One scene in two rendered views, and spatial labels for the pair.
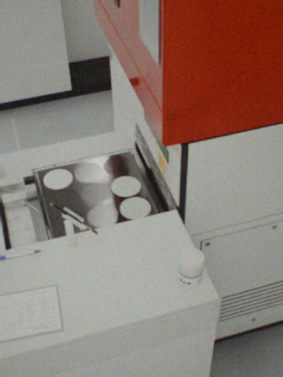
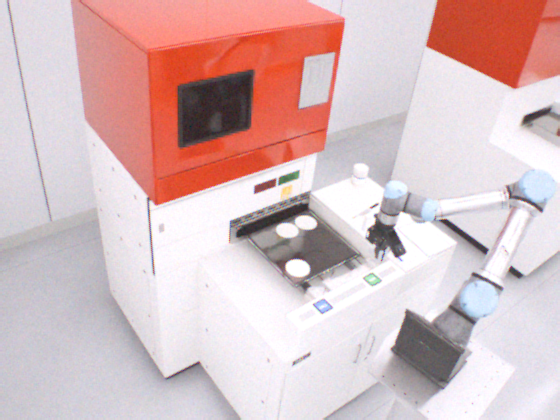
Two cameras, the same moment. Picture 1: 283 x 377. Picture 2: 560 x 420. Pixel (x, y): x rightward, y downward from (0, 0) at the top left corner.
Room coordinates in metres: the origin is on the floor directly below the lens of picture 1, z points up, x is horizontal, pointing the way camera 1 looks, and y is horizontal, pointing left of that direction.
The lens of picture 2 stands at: (2.14, 1.66, 2.40)
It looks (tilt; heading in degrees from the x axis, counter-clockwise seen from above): 38 degrees down; 245
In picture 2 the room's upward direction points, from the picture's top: 7 degrees clockwise
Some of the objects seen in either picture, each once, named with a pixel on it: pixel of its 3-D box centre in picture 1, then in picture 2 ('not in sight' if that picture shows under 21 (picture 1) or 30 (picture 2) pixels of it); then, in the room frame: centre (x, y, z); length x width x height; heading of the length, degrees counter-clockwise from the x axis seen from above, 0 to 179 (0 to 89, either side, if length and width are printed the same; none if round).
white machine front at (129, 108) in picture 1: (141, 119); (238, 208); (1.57, -0.01, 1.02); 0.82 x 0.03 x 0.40; 16
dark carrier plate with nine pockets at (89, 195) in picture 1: (95, 193); (302, 244); (1.32, 0.16, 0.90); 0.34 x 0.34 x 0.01; 16
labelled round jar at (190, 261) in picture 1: (190, 268); (359, 175); (0.91, -0.13, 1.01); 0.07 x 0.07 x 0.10
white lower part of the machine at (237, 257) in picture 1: (217, 214); (199, 263); (1.66, -0.33, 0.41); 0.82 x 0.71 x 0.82; 16
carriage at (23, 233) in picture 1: (19, 221); (344, 285); (1.23, 0.41, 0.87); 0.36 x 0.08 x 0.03; 16
